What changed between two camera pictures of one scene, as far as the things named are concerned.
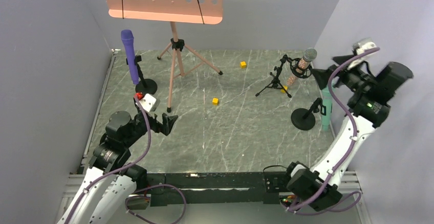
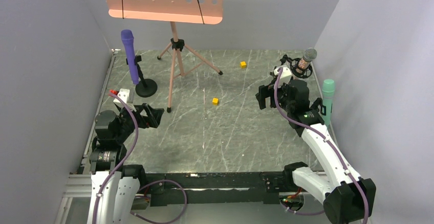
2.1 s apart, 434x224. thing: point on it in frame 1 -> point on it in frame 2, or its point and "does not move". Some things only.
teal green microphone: [327, 102] does not move
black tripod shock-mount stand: [294, 63] does not move
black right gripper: [338, 72] -> [269, 94]
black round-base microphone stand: [147, 86] does not move
